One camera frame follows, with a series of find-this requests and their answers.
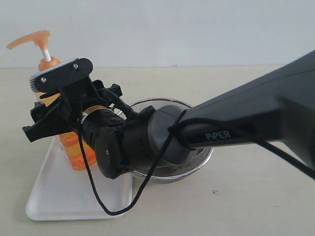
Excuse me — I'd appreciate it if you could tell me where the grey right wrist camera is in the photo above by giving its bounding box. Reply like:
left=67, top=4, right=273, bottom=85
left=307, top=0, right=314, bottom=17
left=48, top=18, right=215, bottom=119
left=30, top=58, right=93, bottom=93

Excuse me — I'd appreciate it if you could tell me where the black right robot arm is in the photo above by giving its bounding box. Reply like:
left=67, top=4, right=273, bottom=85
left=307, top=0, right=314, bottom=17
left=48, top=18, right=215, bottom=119
left=23, top=52, right=315, bottom=179

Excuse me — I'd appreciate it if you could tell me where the steel mesh strainer basket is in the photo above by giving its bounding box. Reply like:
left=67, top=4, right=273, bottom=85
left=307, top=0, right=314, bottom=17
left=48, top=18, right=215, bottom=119
left=127, top=98, right=213, bottom=183

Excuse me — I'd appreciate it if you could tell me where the white foam tray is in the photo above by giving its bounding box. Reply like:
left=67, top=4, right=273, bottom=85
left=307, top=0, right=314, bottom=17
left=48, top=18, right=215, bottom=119
left=26, top=138, right=133, bottom=221

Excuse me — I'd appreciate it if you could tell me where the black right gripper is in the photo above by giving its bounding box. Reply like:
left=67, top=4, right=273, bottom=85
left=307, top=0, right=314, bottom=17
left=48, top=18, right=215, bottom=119
left=22, top=80, right=134, bottom=142

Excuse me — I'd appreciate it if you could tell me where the orange dish soap pump bottle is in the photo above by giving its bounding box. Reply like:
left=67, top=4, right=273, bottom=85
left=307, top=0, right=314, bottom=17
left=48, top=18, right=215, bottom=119
left=6, top=30, right=86, bottom=170

